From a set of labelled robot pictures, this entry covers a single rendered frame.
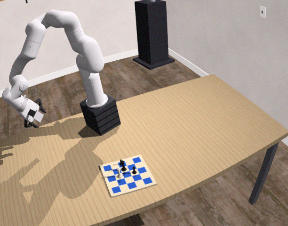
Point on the blue and white chessboard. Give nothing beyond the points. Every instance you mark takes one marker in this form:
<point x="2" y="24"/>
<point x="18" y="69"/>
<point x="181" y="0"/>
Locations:
<point x="129" y="182"/>

